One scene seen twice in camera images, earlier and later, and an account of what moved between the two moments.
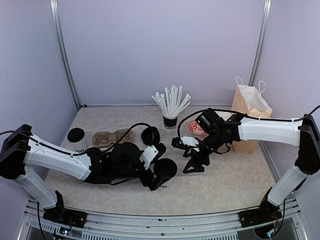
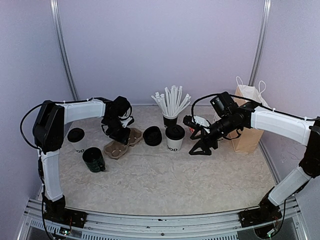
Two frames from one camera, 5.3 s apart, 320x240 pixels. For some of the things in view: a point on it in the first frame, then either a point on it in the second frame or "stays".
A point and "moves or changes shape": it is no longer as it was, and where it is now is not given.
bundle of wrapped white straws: x=169 y=103 stays
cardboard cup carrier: x=106 y=138 moves or changes shape
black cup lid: x=165 y=168 -> x=175 y=132
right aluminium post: x=265 y=20 stays
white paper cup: x=167 y=184 -> x=174 y=145
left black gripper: x=157 y=182 -> x=121 y=138
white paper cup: x=81 y=146 stays
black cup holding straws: x=170 y=124 stays
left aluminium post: x=54 y=4 stays
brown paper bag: x=250 y=101 stays
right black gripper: x=194 y=162 -> x=205 y=136
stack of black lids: x=150 y=136 stays
